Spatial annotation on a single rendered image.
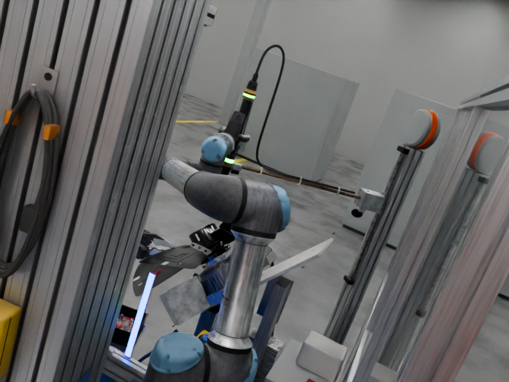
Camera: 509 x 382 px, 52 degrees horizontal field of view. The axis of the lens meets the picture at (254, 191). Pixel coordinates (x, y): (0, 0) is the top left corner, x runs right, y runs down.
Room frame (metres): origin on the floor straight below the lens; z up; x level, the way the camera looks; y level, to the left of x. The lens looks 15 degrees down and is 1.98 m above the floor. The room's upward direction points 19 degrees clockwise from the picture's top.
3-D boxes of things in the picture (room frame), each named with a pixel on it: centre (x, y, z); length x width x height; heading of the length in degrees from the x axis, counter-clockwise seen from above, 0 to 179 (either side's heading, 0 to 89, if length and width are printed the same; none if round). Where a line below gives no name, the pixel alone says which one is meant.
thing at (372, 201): (2.08, -0.46, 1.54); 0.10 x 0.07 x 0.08; 109
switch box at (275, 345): (2.00, -0.25, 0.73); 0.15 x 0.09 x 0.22; 74
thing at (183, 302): (1.82, 0.11, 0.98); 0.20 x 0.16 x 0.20; 74
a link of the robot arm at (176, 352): (1.10, 0.04, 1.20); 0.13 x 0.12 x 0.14; 117
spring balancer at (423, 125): (2.11, -0.55, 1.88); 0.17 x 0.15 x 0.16; 164
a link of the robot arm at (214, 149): (1.60, 0.16, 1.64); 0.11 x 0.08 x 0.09; 174
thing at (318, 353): (1.90, -0.48, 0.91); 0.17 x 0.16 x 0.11; 74
